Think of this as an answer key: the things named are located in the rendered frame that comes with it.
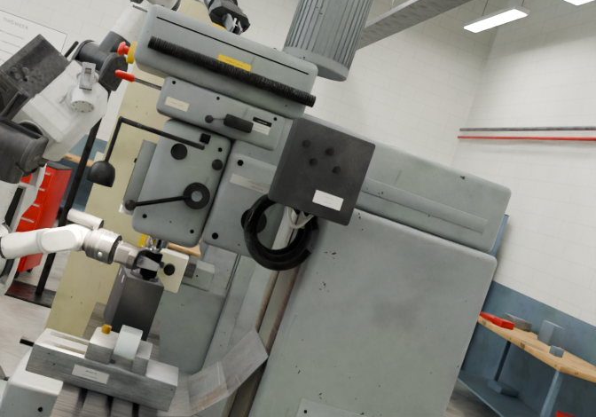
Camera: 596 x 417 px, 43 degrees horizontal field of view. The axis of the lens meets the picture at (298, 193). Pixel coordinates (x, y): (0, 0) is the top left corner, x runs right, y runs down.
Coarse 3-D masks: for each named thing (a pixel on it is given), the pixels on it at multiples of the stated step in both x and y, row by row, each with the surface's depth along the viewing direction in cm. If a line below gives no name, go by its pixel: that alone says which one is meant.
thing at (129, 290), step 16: (128, 272) 232; (112, 288) 246; (128, 288) 227; (144, 288) 229; (160, 288) 230; (112, 304) 236; (128, 304) 228; (144, 304) 229; (112, 320) 227; (128, 320) 228; (144, 320) 230; (144, 336) 230
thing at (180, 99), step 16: (176, 80) 195; (160, 96) 195; (176, 96) 195; (192, 96) 195; (208, 96) 196; (224, 96) 197; (160, 112) 195; (176, 112) 195; (192, 112) 196; (208, 112) 196; (224, 112) 197; (240, 112) 198; (256, 112) 199; (208, 128) 197; (224, 128) 198; (256, 128) 199; (272, 128) 200; (256, 144) 200; (272, 144) 200
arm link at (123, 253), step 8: (104, 232) 208; (112, 232) 209; (104, 240) 206; (112, 240) 206; (120, 240) 210; (96, 248) 206; (104, 248) 205; (112, 248) 207; (120, 248) 205; (128, 248) 205; (136, 248) 207; (144, 248) 211; (96, 256) 207; (104, 256) 206; (112, 256) 207; (120, 256) 205; (128, 256) 203; (136, 256) 203; (128, 264) 204; (136, 264) 206
